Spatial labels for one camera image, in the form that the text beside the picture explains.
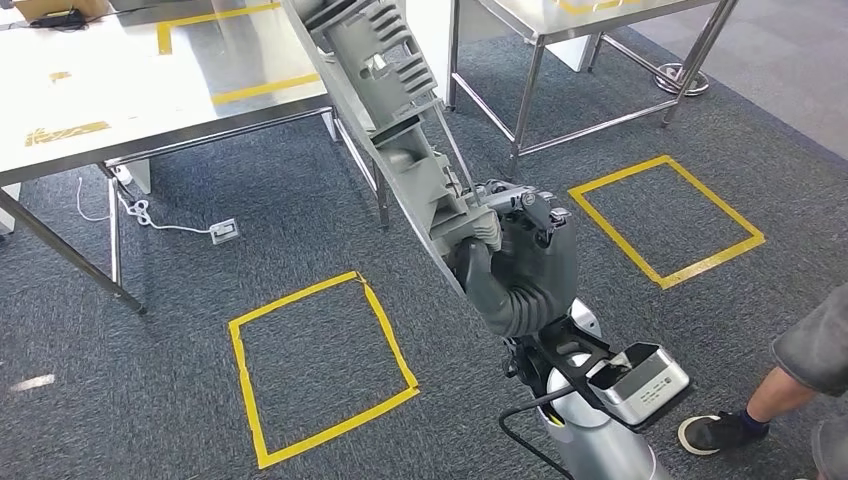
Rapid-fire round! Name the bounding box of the cardboard box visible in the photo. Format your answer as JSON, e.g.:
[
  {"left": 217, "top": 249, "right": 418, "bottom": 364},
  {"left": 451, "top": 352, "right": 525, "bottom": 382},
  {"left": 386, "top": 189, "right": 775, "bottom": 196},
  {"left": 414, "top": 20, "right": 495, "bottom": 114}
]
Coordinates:
[{"left": 13, "top": 0, "right": 111, "bottom": 21}]

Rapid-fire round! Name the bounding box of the steel workbench table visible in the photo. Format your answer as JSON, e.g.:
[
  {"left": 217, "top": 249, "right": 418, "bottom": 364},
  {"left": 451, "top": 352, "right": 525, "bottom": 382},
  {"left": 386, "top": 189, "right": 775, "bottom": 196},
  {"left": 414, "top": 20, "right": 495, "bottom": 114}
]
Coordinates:
[
  {"left": 0, "top": 0, "right": 392, "bottom": 314},
  {"left": 445, "top": 0, "right": 741, "bottom": 177}
]

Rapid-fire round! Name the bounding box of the silver plastic wheel hubcap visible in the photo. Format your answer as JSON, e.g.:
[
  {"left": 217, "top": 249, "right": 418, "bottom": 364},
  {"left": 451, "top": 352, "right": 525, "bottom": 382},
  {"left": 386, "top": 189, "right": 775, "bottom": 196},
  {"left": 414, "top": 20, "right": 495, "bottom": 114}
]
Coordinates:
[{"left": 281, "top": 0, "right": 505, "bottom": 299}]

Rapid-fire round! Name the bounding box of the white floor sticker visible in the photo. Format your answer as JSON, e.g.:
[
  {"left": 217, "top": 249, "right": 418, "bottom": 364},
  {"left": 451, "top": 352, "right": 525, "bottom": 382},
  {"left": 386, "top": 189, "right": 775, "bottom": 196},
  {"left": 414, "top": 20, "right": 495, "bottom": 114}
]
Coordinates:
[{"left": 9, "top": 374, "right": 56, "bottom": 393}]

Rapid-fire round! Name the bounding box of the chrome stanchion base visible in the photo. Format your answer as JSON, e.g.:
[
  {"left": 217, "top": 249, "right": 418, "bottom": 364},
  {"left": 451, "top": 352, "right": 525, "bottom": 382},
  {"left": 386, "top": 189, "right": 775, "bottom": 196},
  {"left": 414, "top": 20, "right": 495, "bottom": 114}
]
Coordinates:
[{"left": 654, "top": 62, "right": 710, "bottom": 98}]

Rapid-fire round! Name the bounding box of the yellow floor tape square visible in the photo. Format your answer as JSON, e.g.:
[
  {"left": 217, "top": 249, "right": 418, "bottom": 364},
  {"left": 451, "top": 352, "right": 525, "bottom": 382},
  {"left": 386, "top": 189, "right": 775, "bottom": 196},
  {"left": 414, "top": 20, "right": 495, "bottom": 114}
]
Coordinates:
[
  {"left": 568, "top": 154, "right": 766, "bottom": 291},
  {"left": 228, "top": 270, "right": 421, "bottom": 470}
]

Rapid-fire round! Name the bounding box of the peeled yellow tape mark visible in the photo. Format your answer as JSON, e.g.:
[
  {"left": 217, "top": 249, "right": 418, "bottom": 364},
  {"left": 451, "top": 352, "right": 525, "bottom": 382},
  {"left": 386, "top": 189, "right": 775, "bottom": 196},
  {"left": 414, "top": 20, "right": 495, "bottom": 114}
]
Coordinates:
[{"left": 24, "top": 120, "right": 112, "bottom": 148}]

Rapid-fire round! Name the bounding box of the metal floor socket plate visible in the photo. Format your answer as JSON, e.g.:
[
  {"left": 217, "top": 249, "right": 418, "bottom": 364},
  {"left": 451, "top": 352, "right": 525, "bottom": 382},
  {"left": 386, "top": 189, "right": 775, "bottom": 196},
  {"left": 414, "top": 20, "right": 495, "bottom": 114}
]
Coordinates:
[{"left": 209, "top": 218, "right": 240, "bottom": 246}]

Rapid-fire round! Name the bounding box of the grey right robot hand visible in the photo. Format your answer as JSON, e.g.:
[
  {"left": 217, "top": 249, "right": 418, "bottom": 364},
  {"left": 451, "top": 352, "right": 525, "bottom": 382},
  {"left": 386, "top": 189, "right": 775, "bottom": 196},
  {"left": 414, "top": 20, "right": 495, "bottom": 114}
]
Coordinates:
[{"left": 445, "top": 180, "right": 579, "bottom": 337}]

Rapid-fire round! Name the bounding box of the white knotted cable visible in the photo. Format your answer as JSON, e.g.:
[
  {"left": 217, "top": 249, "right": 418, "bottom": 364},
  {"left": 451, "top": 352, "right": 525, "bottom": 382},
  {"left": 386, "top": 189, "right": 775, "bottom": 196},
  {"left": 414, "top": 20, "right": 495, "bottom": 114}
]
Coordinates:
[{"left": 76, "top": 175, "right": 213, "bottom": 234}]

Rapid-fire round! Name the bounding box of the yellow table tape outline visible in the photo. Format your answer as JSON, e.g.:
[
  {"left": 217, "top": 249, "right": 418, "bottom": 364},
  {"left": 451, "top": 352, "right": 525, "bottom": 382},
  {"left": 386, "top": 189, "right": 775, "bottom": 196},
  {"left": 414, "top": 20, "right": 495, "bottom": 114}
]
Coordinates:
[
  {"left": 156, "top": 1, "right": 324, "bottom": 107},
  {"left": 553, "top": 0, "right": 644, "bottom": 16}
]

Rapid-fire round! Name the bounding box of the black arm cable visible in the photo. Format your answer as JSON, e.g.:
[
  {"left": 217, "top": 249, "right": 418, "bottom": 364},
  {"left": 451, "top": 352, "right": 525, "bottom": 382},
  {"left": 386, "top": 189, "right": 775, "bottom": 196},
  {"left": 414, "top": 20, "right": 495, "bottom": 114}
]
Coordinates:
[{"left": 498, "top": 387, "right": 578, "bottom": 480}]

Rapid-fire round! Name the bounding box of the black device with cable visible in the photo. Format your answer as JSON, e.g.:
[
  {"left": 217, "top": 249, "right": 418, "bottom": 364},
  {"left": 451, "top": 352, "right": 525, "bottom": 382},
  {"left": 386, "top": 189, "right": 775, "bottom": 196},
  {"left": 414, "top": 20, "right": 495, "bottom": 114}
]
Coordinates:
[{"left": 29, "top": 7, "right": 87, "bottom": 31}]

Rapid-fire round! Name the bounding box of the person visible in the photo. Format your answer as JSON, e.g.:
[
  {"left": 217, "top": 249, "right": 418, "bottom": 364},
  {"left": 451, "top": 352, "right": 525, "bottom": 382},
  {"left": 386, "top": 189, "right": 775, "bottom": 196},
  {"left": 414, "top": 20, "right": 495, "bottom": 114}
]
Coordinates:
[{"left": 676, "top": 283, "right": 848, "bottom": 480}]

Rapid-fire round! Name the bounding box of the white panel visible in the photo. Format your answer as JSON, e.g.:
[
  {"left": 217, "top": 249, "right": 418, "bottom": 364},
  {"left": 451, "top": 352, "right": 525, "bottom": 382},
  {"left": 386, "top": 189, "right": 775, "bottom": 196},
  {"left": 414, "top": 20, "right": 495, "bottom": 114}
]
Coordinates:
[
  {"left": 405, "top": 0, "right": 460, "bottom": 101},
  {"left": 0, "top": 184, "right": 22, "bottom": 234}
]

